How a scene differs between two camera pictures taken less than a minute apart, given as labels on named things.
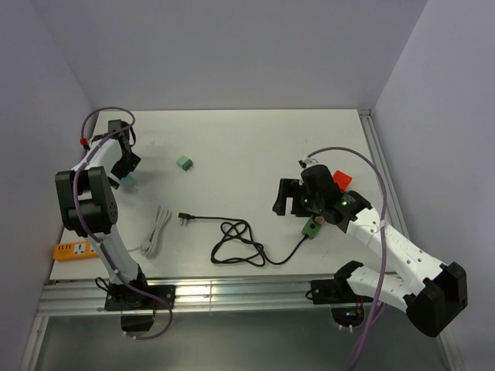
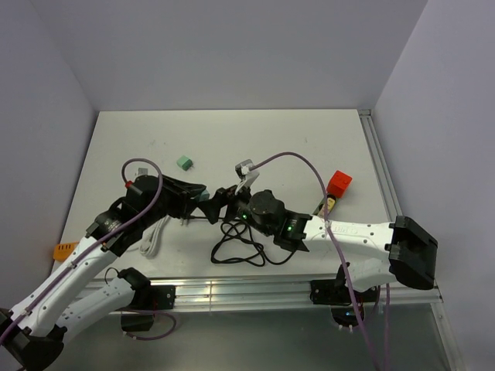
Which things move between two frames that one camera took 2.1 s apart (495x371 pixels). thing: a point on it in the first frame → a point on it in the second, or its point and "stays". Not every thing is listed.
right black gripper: (288, 188) → (213, 206)
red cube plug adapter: (343, 180) stays
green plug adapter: (185, 162) stays
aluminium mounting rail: (191, 295) stays
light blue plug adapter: (129, 183) → (204, 196)
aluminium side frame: (451, 351) stays
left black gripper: (131, 165) → (183, 194)
